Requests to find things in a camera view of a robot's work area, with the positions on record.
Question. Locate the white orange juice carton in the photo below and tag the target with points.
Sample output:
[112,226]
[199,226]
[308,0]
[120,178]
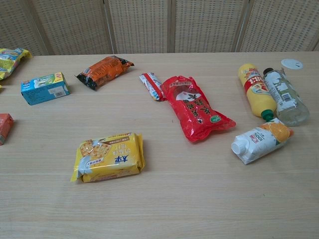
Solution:
[261,142]

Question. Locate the yellow cracker packet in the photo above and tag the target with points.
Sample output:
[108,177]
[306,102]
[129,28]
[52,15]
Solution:
[109,156]

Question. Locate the orange carton box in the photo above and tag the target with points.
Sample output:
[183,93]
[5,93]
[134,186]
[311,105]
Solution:
[4,128]

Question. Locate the clear plastic bottle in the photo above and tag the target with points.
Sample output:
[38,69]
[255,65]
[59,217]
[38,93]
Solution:
[286,97]

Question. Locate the orange black snack pack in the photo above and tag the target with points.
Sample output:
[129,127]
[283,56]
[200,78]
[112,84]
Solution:
[104,72]

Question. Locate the small red white wrapper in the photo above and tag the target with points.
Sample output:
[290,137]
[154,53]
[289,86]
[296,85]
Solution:
[152,85]

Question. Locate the red rice noodle bag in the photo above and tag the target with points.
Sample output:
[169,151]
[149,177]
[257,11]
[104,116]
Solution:
[194,107]

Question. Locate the yellow green snack bag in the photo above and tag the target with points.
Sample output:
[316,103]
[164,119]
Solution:
[11,62]

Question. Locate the yellow drink bottle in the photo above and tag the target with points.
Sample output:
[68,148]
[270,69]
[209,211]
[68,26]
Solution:
[255,89]

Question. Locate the beige folding screen panels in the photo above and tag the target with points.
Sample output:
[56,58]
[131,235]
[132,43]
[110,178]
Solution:
[159,25]

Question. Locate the blue green cardboard box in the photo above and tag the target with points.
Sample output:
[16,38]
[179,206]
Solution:
[45,88]

